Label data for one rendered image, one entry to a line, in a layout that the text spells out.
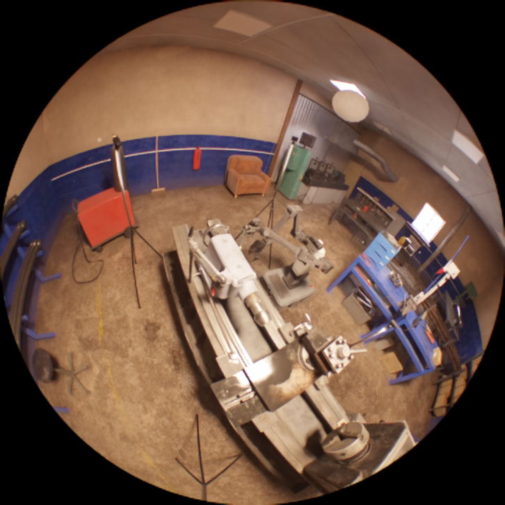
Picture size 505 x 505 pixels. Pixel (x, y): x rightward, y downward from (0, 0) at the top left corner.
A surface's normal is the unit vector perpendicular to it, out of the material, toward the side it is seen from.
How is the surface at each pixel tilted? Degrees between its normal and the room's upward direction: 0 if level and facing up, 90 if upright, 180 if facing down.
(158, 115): 90
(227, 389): 0
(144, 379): 0
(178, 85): 90
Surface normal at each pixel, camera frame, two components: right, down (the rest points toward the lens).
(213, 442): 0.23, -0.67
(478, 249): -0.85, 0.22
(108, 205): 0.74, 0.59
